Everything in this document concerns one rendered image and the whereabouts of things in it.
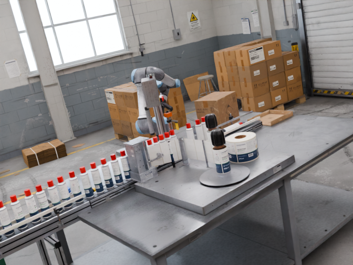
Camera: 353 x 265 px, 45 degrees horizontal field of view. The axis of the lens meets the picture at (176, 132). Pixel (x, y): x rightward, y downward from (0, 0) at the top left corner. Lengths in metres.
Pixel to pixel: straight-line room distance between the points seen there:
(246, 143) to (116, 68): 6.18
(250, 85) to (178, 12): 3.26
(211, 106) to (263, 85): 3.29
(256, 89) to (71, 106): 3.59
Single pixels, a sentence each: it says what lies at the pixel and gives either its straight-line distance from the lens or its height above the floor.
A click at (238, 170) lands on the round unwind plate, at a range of 2.65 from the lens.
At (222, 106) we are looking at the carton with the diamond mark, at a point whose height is 1.04.
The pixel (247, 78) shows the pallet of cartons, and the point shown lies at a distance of 6.72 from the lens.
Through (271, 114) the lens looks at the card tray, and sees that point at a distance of 3.98.
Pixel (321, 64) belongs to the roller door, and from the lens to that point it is 7.69.
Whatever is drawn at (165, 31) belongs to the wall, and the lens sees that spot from 9.20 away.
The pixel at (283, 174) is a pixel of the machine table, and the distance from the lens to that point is 2.66.
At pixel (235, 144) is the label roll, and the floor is 1.01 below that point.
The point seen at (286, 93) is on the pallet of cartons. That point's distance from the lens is 7.24.
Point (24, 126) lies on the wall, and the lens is 8.23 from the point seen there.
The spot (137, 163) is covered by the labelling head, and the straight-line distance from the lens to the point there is 2.74.
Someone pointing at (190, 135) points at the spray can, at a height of 1.00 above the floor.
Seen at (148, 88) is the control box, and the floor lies 1.42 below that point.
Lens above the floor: 1.87
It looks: 15 degrees down
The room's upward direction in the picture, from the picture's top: 12 degrees counter-clockwise
